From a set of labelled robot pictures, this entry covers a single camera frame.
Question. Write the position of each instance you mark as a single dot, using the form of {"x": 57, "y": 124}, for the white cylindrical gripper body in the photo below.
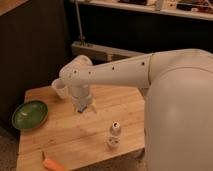
{"x": 81, "y": 96}

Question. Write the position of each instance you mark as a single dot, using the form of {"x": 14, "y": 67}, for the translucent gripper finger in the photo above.
{"x": 93, "y": 107}
{"x": 75, "y": 109}

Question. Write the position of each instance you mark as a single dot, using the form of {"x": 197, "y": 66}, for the orange pepper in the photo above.
{"x": 51, "y": 164}

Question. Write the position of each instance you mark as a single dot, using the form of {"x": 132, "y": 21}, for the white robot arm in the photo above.
{"x": 178, "y": 113}

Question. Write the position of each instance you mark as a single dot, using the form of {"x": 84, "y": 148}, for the white plastic cup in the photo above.
{"x": 60, "y": 88}

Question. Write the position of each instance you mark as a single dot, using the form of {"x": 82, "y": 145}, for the small white bottle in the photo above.
{"x": 114, "y": 135}

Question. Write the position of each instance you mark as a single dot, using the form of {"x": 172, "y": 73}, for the green bowl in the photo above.
{"x": 29, "y": 115}

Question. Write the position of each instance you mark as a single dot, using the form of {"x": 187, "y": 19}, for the vertical metal pole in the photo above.
{"x": 79, "y": 23}

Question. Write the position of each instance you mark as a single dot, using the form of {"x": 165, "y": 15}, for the upper white shelf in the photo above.
{"x": 152, "y": 8}

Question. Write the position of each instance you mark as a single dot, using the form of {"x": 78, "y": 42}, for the metal shelf rail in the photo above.
{"x": 101, "y": 53}

